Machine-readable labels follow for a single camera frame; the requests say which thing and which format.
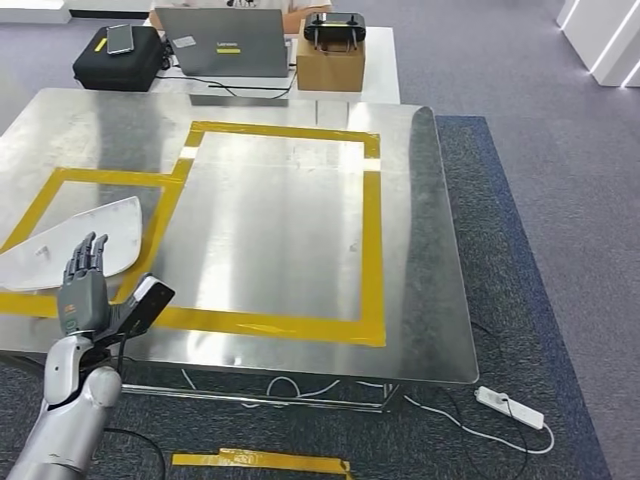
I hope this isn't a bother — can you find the yellow workbench tape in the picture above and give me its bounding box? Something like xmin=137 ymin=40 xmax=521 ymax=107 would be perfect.
xmin=0 ymin=121 xmax=387 ymax=348

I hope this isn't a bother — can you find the white table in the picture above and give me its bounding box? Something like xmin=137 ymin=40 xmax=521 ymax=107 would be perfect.
xmin=145 ymin=26 xmax=401 ymax=106

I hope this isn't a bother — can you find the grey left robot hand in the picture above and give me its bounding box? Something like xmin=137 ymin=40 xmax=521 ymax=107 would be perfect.
xmin=57 ymin=231 xmax=111 ymax=339

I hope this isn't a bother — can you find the grey laptop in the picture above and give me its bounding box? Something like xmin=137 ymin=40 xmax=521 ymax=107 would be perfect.
xmin=155 ymin=7 xmax=291 ymax=79

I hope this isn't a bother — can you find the yellow floor tape square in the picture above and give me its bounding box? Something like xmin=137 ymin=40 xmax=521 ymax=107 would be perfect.
xmin=171 ymin=448 xmax=353 ymax=480

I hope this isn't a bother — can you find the white floor cable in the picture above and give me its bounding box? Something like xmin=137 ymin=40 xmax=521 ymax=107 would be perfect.
xmin=180 ymin=367 xmax=555 ymax=456

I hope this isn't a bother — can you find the white angular plinth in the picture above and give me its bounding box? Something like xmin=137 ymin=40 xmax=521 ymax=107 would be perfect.
xmin=555 ymin=0 xmax=640 ymax=89

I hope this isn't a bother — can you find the black carrying case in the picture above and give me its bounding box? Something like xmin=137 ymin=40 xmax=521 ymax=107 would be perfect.
xmin=72 ymin=25 xmax=165 ymax=93

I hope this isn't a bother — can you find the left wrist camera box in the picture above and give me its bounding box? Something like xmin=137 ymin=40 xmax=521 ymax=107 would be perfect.
xmin=92 ymin=274 xmax=176 ymax=344

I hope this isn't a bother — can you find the white power strip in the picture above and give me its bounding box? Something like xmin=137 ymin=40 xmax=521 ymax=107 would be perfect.
xmin=475 ymin=386 xmax=545 ymax=431

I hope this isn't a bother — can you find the black laptop cable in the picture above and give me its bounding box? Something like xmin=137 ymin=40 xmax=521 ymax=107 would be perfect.
xmin=155 ymin=74 xmax=298 ymax=101

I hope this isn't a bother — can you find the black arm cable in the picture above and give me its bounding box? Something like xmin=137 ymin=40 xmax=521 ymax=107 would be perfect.
xmin=102 ymin=334 xmax=167 ymax=480

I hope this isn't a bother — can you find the black remote controller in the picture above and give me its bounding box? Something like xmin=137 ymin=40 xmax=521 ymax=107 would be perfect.
xmin=303 ymin=11 xmax=367 ymax=53

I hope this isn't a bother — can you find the steel workbench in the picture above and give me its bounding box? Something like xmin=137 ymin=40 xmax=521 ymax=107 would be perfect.
xmin=0 ymin=87 xmax=479 ymax=415

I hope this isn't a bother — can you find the brown cardboard box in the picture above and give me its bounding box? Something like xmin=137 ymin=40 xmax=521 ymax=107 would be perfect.
xmin=296 ymin=19 xmax=366 ymax=93

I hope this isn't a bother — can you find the white plastic car part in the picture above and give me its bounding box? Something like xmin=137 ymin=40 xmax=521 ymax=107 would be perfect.
xmin=0 ymin=196 xmax=143 ymax=293

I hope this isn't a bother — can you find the black floor cable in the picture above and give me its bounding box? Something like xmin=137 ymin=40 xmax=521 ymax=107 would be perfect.
xmin=439 ymin=321 xmax=531 ymax=480

